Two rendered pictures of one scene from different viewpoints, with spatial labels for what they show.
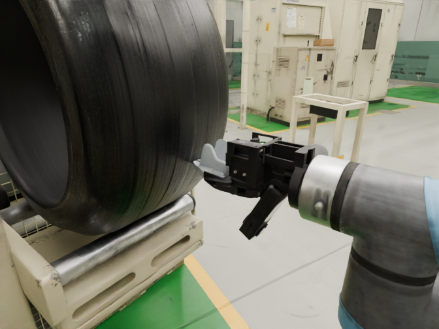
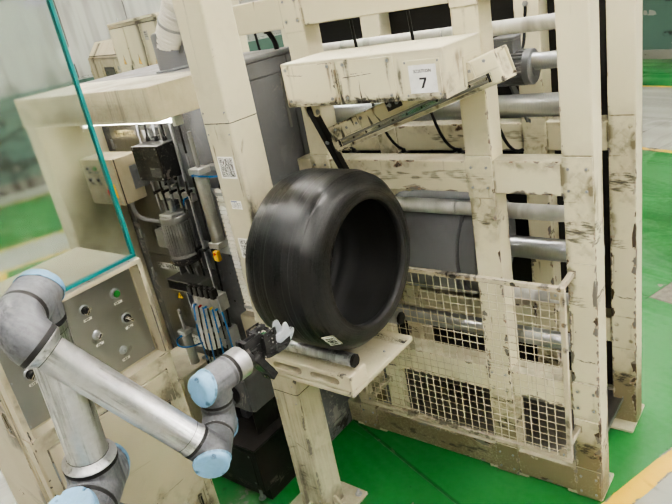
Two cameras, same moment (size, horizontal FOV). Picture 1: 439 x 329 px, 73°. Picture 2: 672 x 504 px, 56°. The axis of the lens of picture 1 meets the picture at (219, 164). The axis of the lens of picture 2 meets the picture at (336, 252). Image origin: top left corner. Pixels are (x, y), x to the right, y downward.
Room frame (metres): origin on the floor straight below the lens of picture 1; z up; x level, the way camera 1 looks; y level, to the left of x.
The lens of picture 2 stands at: (0.75, -1.65, 1.98)
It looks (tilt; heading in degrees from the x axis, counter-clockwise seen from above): 22 degrees down; 93
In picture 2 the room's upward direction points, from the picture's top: 11 degrees counter-clockwise
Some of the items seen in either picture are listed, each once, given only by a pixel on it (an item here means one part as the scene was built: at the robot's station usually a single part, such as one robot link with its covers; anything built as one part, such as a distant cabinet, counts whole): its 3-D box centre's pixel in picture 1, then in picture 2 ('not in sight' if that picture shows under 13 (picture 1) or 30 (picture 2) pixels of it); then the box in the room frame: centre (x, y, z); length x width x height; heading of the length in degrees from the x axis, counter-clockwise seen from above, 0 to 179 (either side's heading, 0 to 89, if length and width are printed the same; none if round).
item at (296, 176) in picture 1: (269, 170); (257, 346); (0.40, -0.07, 1.10); 0.12 x 0.08 x 0.09; 51
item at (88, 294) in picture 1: (134, 258); (316, 366); (0.52, 0.19, 0.84); 0.36 x 0.09 x 0.06; 142
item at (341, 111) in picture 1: (323, 139); not in sight; (2.81, -1.03, 0.40); 0.60 x 0.35 x 0.80; 31
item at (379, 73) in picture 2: not in sight; (377, 72); (0.89, 0.45, 1.71); 0.61 x 0.25 x 0.15; 142
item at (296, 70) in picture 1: (301, 85); not in sight; (5.21, -1.41, 0.62); 0.91 x 0.58 x 1.25; 121
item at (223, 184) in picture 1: (228, 179); not in sight; (0.42, -0.01, 1.07); 0.09 x 0.05 x 0.02; 51
